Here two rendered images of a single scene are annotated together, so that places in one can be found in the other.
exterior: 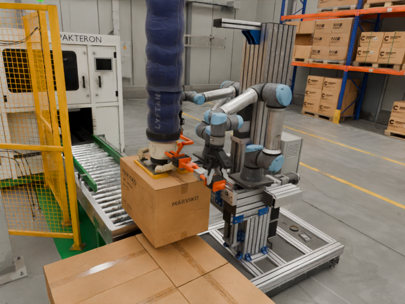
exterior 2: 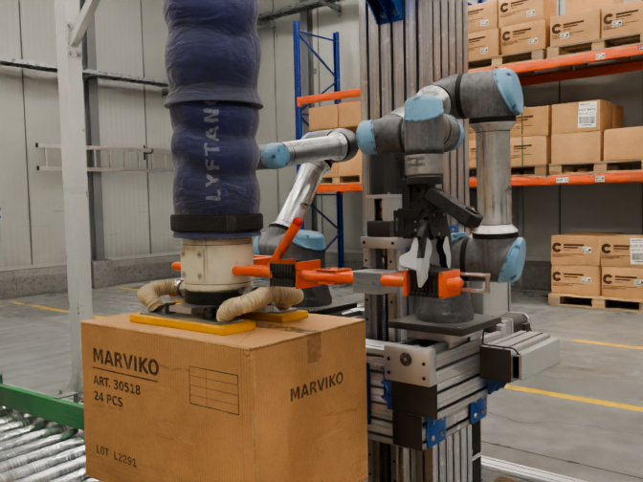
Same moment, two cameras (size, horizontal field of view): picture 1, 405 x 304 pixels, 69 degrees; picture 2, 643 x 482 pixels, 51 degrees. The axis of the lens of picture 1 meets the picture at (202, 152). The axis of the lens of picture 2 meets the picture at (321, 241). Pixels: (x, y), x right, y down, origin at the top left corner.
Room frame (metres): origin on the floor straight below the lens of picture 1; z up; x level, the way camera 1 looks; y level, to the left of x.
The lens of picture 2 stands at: (0.21, 0.51, 1.37)
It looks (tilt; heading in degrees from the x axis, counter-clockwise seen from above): 3 degrees down; 343
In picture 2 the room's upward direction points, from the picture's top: 1 degrees counter-clockwise
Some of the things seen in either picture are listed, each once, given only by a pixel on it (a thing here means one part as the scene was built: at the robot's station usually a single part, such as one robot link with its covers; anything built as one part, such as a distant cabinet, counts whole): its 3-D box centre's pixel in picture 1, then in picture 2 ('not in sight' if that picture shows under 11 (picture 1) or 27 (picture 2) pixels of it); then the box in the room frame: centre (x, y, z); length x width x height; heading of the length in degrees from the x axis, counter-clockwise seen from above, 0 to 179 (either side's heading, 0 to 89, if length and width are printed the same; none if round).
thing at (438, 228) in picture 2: (215, 155); (421, 208); (1.42, -0.07, 1.34); 0.09 x 0.08 x 0.12; 35
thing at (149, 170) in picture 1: (149, 165); (189, 315); (1.83, 0.35, 1.10); 0.34 x 0.10 x 0.05; 35
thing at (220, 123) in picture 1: (219, 124); (424, 126); (1.42, -0.07, 1.50); 0.09 x 0.08 x 0.11; 133
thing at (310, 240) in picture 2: (211, 135); (305, 251); (2.27, -0.07, 1.20); 0.13 x 0.12 x 0.14; 31
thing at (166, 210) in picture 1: (163, 192); (222, 399); (1.88, 0.27, 0.88); 0.60 x 0.40 x 0.40; 35
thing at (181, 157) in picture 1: (181, 160); (295, 273); (1.68, 0.12, 1.20); 0.10 x 0.08 x 0.06; 125
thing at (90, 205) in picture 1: (73, 181); not in sight; (2.74, 1.31, 0.50); 2.31 x 0.05 x 0.19; 37
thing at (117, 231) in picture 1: (155, 219); not in sight; (2.00, 0.34, 0.58); 0.70 x 0.03 x 0.06; 127
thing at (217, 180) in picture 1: (214, 183); (432, 282); (1.39, -0.07, 1.20); 0.08 x 0.07 x 0.05; 35
